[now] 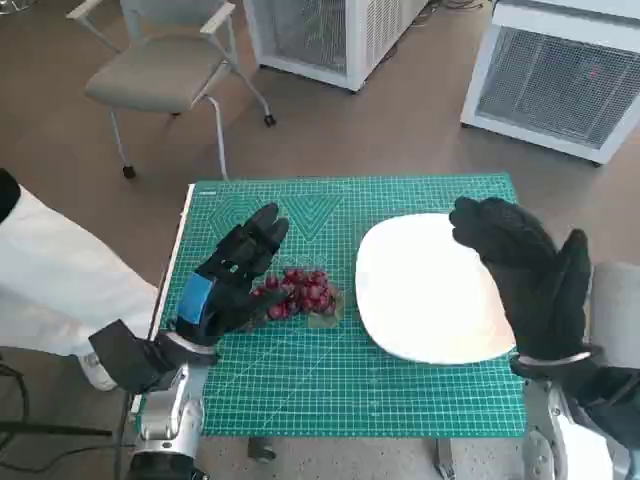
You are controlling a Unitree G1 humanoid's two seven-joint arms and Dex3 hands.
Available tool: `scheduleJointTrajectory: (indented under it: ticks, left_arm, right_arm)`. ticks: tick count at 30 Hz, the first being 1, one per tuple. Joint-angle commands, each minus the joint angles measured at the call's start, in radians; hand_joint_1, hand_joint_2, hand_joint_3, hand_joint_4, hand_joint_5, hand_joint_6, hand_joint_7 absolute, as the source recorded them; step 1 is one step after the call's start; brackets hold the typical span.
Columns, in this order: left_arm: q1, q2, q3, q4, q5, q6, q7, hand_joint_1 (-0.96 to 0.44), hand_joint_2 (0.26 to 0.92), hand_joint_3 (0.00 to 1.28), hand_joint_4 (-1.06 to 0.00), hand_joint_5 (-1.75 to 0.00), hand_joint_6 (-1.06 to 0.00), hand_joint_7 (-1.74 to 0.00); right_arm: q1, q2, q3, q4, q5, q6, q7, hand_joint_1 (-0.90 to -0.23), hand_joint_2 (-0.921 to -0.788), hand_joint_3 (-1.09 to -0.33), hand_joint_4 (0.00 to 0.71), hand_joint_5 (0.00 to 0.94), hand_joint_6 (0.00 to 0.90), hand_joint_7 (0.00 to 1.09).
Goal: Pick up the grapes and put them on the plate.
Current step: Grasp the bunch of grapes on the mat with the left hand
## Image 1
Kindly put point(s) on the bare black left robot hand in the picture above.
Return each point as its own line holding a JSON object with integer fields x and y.
{"x": 235, "y": 260}

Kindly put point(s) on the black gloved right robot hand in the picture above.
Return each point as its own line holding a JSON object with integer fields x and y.
{"x": 530, "y": 270}

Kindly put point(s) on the red toy grape bunch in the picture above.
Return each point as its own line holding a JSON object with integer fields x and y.
{"x": 305, "y": 290}

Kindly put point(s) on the white plate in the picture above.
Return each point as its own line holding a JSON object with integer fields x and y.
{"x": 420, "y": 290}

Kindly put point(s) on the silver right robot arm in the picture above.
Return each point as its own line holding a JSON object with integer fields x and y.
{"x": 560, "y": 425}

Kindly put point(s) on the light grey rounded seat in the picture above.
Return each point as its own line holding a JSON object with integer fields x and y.
{"x": 617, "y": 310}

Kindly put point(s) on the green cutting mat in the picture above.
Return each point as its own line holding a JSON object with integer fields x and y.
{"x": 350, "y": 390}

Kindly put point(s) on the person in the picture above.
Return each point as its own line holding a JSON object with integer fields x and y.
{"x": 60, "y": 280}

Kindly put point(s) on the white mesh cabinet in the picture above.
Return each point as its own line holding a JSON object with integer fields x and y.
{"x": 550, "y": 85}
{"x": 360, "y": 40}

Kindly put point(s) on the metal table leg with caster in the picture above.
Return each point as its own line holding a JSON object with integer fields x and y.
{"x": 262, "y": 447}
{"x": 445, "y": 457}

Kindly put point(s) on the black floor stand bar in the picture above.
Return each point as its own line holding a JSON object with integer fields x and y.
{"x": 55, "y": 430}

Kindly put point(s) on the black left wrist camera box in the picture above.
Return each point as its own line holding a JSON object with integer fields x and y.
{"x": 127, "y": 355}

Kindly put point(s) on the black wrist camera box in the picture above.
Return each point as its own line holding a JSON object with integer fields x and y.
{"x": 127, "y": 355}
{"x": 610, "y": 405}

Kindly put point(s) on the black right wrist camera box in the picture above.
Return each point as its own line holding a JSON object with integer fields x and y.
{"x": 610, "y": 405}

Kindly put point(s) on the grey chair with white frame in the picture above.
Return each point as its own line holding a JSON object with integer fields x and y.
{"x": 150, "y": 75}

